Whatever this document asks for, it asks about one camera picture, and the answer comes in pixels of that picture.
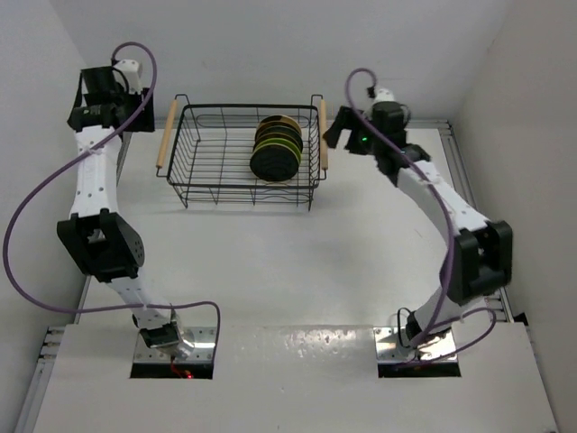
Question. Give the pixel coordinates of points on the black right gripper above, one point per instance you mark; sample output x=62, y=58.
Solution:
x=349, y=120

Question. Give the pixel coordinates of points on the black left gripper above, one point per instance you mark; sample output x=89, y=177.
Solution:
x=141, y=122

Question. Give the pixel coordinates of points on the lime green plate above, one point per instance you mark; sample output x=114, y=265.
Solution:
x=278, y=141

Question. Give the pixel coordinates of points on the brown yellow patterned plate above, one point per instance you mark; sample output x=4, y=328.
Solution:
x=269, y=126
x=280, y=119

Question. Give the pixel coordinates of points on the black glossy plate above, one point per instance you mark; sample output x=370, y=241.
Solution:
x=260, y=163

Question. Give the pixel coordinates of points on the blue floral celadon plate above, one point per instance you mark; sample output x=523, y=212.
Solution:
x=279, y=135

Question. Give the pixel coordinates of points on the beige plate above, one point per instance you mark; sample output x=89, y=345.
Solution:
x=284, y=165

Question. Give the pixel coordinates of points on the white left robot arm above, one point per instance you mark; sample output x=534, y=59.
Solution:
x=101, y=243

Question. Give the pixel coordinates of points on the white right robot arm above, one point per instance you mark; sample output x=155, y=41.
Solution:
x=479, y=251

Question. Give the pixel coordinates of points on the left wooden rack handle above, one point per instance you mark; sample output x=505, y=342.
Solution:
x=164, y=143

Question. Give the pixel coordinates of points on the wooden rack handle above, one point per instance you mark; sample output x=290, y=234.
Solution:
x=323, y=148
x=164, y=143

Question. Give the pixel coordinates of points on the right wooden rack handle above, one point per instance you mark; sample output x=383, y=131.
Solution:
x=323, y=148

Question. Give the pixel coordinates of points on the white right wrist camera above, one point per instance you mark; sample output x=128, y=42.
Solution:
x=383, y=95

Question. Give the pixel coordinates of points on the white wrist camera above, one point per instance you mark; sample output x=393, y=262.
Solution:
x=129, y=74
x=383, y=95

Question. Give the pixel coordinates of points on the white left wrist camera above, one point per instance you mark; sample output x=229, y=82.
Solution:
x=129, y=74

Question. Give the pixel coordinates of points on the black wire dish rack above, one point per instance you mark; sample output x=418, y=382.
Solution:
x=209, y=152

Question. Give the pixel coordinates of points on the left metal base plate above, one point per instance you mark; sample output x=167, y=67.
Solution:
x=197, y=348

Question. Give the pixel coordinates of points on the metal base plate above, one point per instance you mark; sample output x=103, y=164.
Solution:
x=391, y=345
x=197, y=348

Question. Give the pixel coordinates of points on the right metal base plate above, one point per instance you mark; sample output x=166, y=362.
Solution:
x=391, y=345

